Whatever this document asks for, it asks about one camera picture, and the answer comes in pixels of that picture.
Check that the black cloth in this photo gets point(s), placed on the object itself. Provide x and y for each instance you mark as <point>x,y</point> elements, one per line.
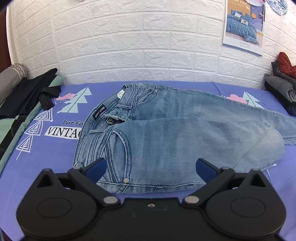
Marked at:
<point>32,92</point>

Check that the light blue denim pants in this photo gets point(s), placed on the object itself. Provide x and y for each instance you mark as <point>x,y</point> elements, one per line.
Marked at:
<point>166,139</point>

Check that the grey patterned pillow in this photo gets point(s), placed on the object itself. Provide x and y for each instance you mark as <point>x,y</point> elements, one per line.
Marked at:
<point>10,78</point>

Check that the grey folded cloth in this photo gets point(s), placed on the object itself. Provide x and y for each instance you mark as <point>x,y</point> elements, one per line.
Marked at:
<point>281,87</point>

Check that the wall poster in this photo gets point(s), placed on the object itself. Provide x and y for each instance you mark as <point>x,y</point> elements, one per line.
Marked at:
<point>244,25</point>

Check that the dark folded cloth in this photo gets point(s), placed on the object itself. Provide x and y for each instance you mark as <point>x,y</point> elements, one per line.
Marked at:
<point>288,105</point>

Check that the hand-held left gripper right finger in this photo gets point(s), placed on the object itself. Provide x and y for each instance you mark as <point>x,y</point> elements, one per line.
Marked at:
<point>205,169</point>

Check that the rust red cloth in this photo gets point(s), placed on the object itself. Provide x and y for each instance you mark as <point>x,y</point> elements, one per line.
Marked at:
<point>286,63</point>

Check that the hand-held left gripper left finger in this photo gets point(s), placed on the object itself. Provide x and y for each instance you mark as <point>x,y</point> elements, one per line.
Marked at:
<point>96,168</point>

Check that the purple printed bed sheet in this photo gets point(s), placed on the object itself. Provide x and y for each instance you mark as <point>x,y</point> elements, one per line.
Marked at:
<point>57,141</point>

